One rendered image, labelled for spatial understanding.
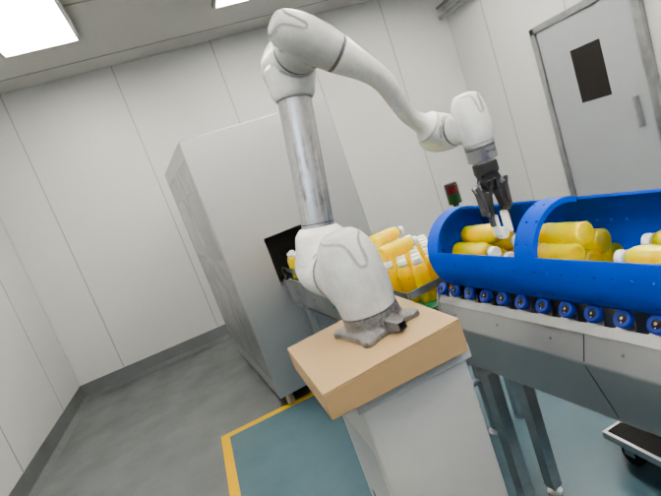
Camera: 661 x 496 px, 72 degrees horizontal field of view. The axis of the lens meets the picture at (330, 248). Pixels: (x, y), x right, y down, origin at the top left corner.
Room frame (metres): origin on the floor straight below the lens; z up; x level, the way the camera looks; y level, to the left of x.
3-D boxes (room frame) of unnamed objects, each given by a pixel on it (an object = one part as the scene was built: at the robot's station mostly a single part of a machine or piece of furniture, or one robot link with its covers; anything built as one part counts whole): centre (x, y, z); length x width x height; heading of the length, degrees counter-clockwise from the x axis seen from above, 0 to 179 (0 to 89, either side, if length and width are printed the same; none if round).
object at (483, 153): (1.38, -0.53, 1.40); 0.09 x 0.09 x 0.06
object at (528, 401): (1.59, -0.52, 0.31); 0.06 x 0.06 x 0.63; 21
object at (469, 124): (1.39, -0.53, 1.51); 0.13 x 0.11 x 0.16; 21
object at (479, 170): (1.38, -0.53, 1.33); 0.08 x 0.07 x 0.09; 111
